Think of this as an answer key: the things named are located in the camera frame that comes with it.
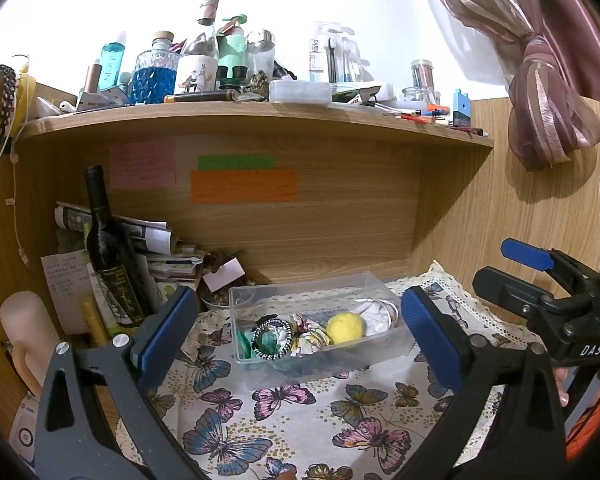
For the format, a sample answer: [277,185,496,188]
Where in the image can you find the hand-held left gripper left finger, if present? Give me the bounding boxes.
[34,285,216,480]

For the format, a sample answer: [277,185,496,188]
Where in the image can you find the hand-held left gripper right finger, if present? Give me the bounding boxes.
[401,285,567,480]

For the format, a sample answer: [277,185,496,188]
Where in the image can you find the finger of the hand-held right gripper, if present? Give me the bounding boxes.
[472,266,556,341]
[500,238,600,301]

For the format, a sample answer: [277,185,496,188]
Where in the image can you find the white face mask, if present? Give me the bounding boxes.
[350,297,403,334]

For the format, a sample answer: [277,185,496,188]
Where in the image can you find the yellow soft ball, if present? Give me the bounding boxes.
[326,312,369,347]

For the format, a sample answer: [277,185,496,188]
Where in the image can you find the silver mesh scrunchie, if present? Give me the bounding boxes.
[251,317,295,362]

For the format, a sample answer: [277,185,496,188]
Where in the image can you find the teal knitted cloth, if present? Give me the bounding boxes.
[237,329,287,361]

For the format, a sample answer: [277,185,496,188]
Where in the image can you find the floral scrunchie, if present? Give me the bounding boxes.
[291,312,331,357]

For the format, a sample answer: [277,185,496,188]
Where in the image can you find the clear plastic container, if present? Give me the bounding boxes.
[228,271,415,393]

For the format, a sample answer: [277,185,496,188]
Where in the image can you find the person's right hand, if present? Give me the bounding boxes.
[555,367,572,407]

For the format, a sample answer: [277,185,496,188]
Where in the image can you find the small bowl of trinkets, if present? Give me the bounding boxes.
[200,290,233,312]

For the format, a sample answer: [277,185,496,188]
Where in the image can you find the stack of booklets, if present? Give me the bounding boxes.
[147,244,206,287]

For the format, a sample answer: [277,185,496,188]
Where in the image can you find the yellow marker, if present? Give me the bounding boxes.
[81,295,110,348]

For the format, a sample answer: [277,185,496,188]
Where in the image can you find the small white card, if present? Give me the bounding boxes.
[201,257,246,292]

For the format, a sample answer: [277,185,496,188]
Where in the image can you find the dark wine bottle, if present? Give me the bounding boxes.
[83,165,153,328]

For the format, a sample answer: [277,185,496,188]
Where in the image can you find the rolled newspaper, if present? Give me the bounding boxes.
[55,201,173,257]

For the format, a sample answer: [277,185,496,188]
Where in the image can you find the white handwritten note paper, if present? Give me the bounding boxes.
[41,250,93,336]

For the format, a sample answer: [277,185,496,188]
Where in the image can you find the pale pink cylinder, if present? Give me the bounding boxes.
[0,292,63,396]

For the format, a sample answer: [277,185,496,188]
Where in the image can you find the butterfly print tablecloth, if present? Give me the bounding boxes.
[115,260,546,480]

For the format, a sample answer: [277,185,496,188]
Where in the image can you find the mauve striped curtain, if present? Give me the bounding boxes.
[410,0,600,172]

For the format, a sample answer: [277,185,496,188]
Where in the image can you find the orange sticky note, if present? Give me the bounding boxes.
[190,170,298,204]

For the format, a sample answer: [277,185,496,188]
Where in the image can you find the pink sticky note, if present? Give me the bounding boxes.
[110,141,177,189]

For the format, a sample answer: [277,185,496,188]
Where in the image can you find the white paper with blue logo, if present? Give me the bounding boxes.
[9,392,43,471]

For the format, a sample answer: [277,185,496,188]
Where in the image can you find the green sticky note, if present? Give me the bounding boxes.
[197,155,276,171]

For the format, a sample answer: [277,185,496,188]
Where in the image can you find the glass jar with sticks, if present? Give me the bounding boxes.
[402,59,441,103]

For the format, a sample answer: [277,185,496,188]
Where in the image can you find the brown pen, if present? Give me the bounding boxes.
[164,90,241,104]

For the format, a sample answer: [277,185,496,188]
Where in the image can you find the white printed packet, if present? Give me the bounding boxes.
[75,87,131,112]

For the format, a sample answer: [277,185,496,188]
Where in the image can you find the wooden shelf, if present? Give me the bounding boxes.
[12,100,496,286]

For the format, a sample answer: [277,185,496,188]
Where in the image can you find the glass bottle with blue beads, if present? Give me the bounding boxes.
[131,31,178,106]

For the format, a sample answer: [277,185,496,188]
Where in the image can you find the clear bottle with illustrated label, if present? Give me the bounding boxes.
[174,0,220,95]

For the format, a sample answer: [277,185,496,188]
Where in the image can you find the black binoculars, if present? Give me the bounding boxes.
[216,65,249,88]

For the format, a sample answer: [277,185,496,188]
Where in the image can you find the copper cosmetic tube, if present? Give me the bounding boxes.
[83,60,103,93]

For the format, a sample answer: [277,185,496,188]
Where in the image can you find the yellow ribbon roll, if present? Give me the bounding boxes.
[12,67,37,136]

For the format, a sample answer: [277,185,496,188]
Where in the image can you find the white lidded plastic box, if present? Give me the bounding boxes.
[269,79,332,106]

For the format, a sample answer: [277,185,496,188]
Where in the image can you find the clear toothbrush pack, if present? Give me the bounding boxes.
[309,22,363,83]

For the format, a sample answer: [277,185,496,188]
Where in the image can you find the turquoise liquid bottle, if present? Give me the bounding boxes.
[99,31,128,92]

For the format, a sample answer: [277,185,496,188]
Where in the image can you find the black lace band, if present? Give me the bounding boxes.
[0,64,18,171]

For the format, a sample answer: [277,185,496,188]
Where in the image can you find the clear jar with silver lid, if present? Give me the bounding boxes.
[245,29,276,78]

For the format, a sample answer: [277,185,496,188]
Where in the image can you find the mint green pump bottle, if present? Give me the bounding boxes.
[217,14,248,68]

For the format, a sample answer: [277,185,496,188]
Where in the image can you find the beige cord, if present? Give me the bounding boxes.
[7,152,29,264]

